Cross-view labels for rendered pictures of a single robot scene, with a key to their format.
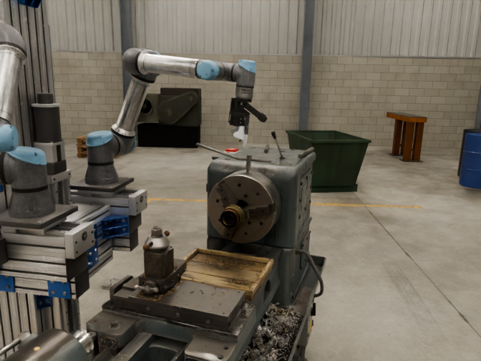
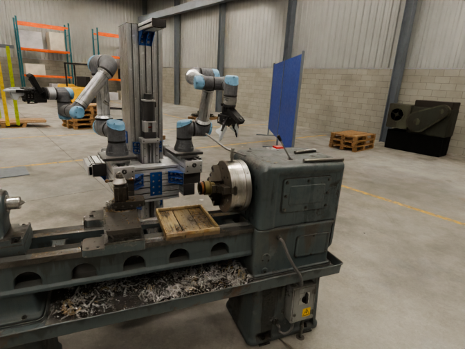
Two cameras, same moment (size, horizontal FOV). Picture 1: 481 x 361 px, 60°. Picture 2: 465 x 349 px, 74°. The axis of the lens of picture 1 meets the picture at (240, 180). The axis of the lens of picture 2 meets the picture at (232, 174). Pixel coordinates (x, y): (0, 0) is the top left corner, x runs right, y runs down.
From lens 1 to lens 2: 1.48 m
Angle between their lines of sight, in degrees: 46
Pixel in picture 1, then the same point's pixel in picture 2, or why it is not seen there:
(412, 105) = not seen: outside the picture
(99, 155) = (178, 133)
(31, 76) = (144, 84)
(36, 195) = (113, 145)
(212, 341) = (100, 242)
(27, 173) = (109, 133)
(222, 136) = not seen: outside the picture
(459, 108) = not seen: outside the picture
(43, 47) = (156, 68)
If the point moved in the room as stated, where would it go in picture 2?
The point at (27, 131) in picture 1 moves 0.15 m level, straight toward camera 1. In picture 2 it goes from (138, 113) to (124, 115)
